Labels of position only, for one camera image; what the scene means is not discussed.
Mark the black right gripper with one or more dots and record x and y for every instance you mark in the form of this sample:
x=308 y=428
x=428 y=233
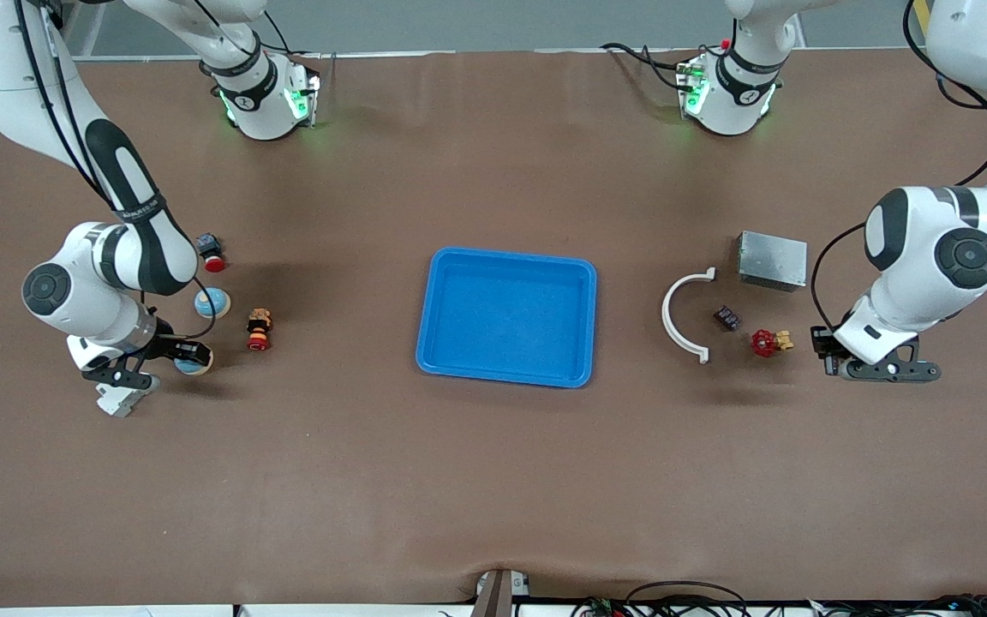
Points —
x=170 y=347

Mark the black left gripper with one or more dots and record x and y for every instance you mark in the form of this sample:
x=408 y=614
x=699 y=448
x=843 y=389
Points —
x=821 y=342

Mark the blue call bell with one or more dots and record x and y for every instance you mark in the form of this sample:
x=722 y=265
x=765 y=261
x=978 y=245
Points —
x=216 y=302
x=194 y=367

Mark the small dark relay module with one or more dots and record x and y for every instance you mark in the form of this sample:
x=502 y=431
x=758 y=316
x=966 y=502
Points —
x=726 y=319

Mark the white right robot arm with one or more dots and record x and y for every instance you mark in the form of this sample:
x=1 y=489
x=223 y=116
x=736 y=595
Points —
x=74 y=291

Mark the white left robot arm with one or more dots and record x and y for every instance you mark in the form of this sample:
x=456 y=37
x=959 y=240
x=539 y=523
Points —
x=930 y=257

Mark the blue plastic tray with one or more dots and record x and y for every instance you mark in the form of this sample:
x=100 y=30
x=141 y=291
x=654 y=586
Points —
x=506 y=317

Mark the red yellow emergency stop button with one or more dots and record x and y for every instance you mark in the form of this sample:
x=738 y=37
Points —
x=259 y=332

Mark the white circuit breaker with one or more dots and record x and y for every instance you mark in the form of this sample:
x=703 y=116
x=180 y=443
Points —
x=121 y=401

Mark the grey metal power supply box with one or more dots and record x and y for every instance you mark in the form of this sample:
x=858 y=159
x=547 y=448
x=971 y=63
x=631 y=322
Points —
x=772 y=261

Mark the red pushbutton with black base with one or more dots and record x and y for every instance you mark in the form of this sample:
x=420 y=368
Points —
x=213 y=255

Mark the white curved plastic clamp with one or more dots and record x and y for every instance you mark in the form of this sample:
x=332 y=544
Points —
x=666 y=315

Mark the grey metal bracket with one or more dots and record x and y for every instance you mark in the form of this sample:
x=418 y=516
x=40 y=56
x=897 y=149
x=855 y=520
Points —
x=493 y=596

